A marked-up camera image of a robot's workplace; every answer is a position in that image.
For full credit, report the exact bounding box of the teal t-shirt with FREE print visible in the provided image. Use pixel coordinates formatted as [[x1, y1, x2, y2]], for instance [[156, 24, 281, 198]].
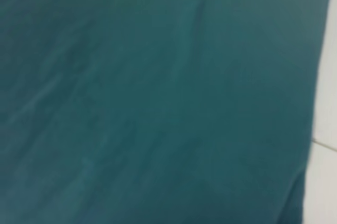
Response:
[[0, 0, 334, 224]]

